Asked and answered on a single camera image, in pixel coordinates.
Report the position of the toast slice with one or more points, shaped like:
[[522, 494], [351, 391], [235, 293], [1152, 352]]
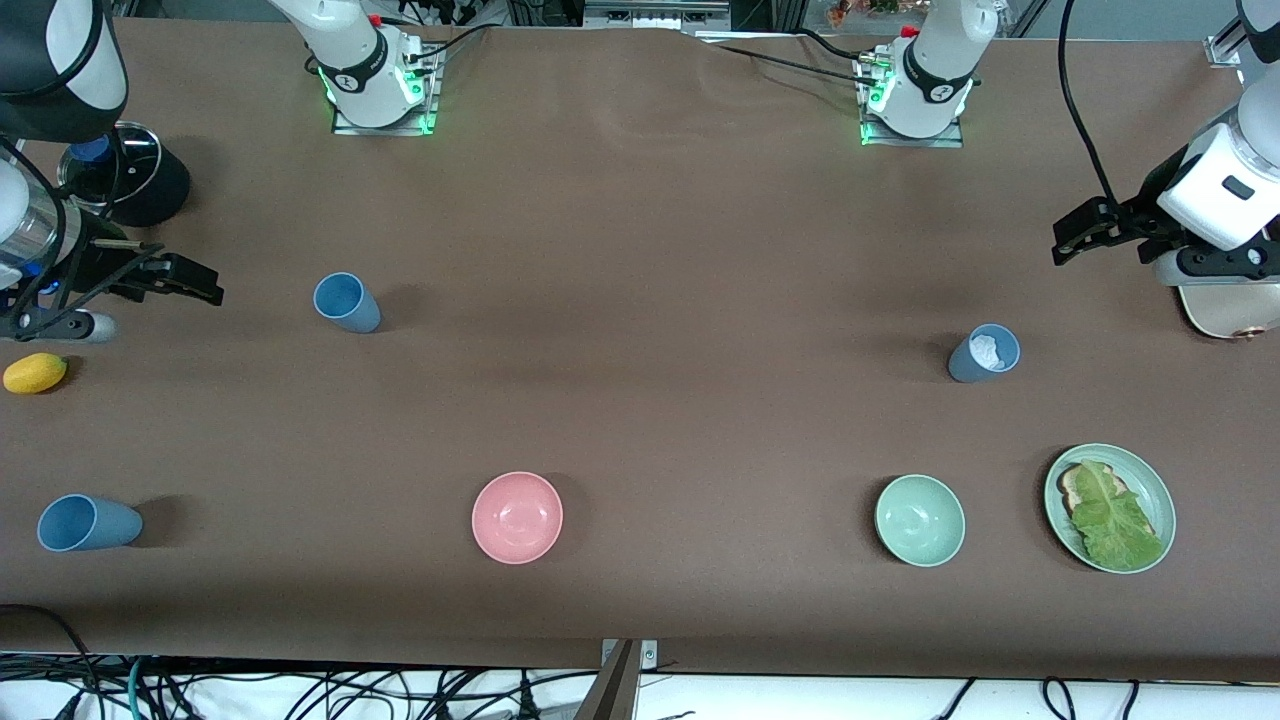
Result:
[[1072, 485]]

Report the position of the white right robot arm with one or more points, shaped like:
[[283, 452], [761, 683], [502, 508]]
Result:
[[350, 60]]

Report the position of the crumpled white paper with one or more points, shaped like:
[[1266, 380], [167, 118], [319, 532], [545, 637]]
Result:
[[986, 350]]

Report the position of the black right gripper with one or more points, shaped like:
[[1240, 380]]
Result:
[[92, 262]]

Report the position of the pale green bowl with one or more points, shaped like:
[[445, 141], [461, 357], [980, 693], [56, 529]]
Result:
[[920, 520]]

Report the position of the dark angled bar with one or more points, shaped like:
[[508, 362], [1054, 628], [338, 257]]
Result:
[[612, 695]]

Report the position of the silver table edge bracket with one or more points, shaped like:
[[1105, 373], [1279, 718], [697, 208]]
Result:
[[650, 655]]

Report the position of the cream frying pan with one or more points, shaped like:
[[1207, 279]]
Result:
[[1230, 312]]

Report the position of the blue cup with paper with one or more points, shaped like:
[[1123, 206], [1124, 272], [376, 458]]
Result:
[[965, 365]]

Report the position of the brown table cover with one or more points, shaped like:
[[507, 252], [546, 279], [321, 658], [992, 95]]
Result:
[[640, 420]]

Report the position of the glass lid blue knob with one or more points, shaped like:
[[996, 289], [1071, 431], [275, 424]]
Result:
[[135, 160]]

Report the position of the pink bowl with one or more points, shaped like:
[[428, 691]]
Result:
[[517, 518]]

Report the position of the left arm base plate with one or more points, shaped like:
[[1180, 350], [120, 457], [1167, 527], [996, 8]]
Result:
[[955, 138]]

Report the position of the pale green plate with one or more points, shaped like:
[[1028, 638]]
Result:
[[1155, 490]]

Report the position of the yellow lemon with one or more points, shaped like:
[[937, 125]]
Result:
[[35, 373]]

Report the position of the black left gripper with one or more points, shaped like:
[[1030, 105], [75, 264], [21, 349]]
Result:
[[1146, 209]]

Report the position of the green lettuce leaf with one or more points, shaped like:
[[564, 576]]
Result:
[[1115, 525]]

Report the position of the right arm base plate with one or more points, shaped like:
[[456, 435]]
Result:
[[432, 100]]

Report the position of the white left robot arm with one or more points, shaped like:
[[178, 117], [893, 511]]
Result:
[[935, 70]]

